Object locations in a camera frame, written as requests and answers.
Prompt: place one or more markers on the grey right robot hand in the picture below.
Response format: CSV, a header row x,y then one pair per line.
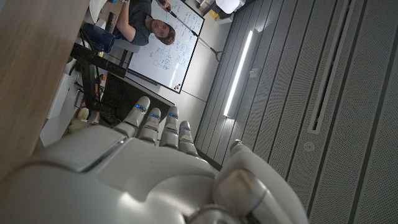
x,y
140,174

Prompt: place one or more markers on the black monitor on stand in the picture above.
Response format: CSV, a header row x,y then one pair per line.
x,y
124,93

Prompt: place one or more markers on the black-framed whiteboard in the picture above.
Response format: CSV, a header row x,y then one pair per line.
x,y
168,62

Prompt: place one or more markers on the grey office chair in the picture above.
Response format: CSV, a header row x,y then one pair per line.
x,y
127,46

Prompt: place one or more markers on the long ceiling light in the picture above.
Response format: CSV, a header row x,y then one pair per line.
x,y
237,74

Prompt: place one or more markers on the black pointer stick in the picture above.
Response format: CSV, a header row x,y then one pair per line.
x,y
193,32

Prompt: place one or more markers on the person in dark t-shirt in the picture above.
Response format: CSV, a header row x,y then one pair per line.
x,y
140,21

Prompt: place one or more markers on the black keyboard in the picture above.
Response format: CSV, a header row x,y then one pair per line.
x,y
111,22

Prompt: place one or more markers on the white plate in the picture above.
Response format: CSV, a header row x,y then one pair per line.
x,y
96,9

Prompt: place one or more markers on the round ceiling smoke detector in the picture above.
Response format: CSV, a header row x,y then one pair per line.
x,y
308,146

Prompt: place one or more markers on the ceiling air vent slot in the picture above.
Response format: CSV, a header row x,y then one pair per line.
x,y
329,68

